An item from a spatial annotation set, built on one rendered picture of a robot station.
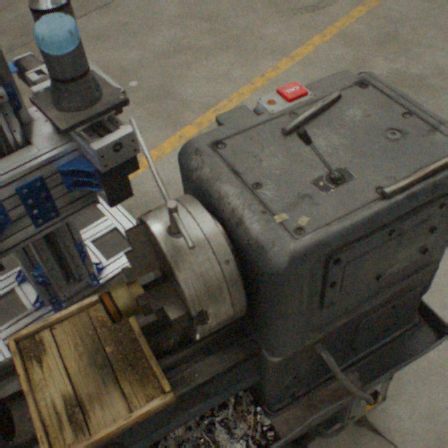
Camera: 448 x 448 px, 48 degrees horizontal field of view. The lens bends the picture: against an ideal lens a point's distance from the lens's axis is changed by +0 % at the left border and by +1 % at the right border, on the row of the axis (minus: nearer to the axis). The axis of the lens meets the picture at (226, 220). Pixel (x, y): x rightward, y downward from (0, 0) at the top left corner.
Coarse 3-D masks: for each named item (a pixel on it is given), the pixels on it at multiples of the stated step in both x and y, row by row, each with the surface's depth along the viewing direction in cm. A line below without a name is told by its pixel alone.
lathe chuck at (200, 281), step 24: (144, 216) 110; (168, 240) 103; (192, 240) 104; (168, 264) 103; (192, 264) 102; (216, 264) 103; (192, 288) 102; (216, 288) 104; (192, 312) 103; (216, 312) 106; (192, 336) 116
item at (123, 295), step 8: (120, 280) 111; (136, 280) 112; (112, 288) 111; (120, 288) 110; (128, 288) 111; (136, 288) 111; (104, 296) 110; (112, 296) 110; (120, 296) 109; (128, 296) 109; (136, 296) 111; (104, 304) 109; (112, 304) 109; (120, 304) 109; (128, 304) 109; (136, 304) 110; (112, 312) 109; (120, 312) 110; (128, 312) 110; (136, 312) 111; (112, 320) 109; (120, 320) 111
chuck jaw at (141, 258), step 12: (132, 228) 112; (144, 228) 112; (132, 240) 111; (144, 240) 112; (132, 252) 111; (144, 252) 112; (132, 264) 111; (144, 264) 112; (156, 264) 113; (132, 276) 111
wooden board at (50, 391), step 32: (64, 320) 133; (96, 320) 132; (128, 320) 131; (32, 352) 127; (64, 352) 127; (96, 352) 126; (128, 352) 126; (32, 384) 122; (64, 384) 121; (96, 384) 121; (128, 384) 120; (160, 384) 120; (32, 416) 114; (64, 416) 116; (96, 416) 115; (128, 416) 113
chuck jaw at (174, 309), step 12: (156, 288) 111; (168, 288) 111; (144, 300) 109; (156, 300) 108; (168, 300) 108; (180, 300) 108; (144, 312) 110; (156, 312) 107; (168, 312) 105; (180, 312) 105; (204, 312) 105; (180, 324) 106
